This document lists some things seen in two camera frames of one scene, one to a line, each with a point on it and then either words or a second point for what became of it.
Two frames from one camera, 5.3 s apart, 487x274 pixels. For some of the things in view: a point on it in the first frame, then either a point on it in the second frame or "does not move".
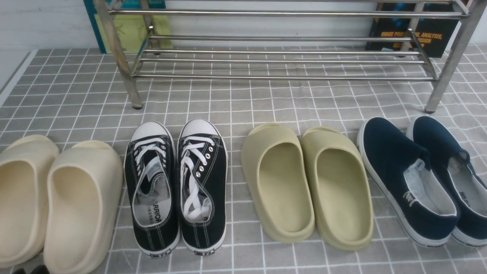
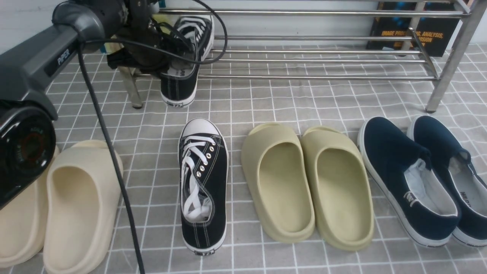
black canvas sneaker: [151, 184] to [194, 37]
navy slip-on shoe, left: [398, 166] does not move
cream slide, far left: [25, 166] does not move
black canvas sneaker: [202, 170] does not move
